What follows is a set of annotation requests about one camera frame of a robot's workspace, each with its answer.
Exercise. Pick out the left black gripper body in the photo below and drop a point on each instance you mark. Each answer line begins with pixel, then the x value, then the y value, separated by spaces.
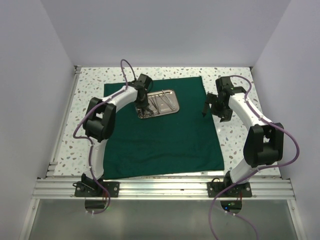
pixel 142 103

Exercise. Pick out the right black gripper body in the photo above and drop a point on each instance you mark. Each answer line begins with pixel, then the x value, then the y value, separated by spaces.
pixel 221 110

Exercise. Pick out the steel forceps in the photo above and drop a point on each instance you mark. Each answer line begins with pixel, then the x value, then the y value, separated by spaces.
pixel 156 102

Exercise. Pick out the green surgical cloth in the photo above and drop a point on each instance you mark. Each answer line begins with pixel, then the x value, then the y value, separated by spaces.
pixel 181 142

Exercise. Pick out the steel surgical scissors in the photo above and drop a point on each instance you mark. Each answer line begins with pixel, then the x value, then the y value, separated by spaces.
pixel 144 113

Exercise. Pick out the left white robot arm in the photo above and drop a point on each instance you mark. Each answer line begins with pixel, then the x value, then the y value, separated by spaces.
pixel 99 124

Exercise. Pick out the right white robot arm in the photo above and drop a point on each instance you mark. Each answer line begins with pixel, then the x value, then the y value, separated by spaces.
pixel 264 142

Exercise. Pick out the steel needle holder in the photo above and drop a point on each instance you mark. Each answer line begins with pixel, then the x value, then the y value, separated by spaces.
pixel 172 106

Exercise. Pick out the stainless steel instrument tray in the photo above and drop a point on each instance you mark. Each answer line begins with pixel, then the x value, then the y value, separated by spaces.
pixel 164 104

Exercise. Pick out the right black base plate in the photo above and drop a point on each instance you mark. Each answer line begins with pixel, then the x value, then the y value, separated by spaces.
pixel 240 190

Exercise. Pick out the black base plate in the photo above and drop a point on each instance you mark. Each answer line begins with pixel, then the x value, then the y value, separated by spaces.
pixel 240 190
pixel 95 191

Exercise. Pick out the aluminium mounting rail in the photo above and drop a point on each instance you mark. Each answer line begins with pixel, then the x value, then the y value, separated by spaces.
pixel 165 188

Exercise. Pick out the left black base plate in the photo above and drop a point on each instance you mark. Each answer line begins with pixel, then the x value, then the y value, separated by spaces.
pixel 95 191

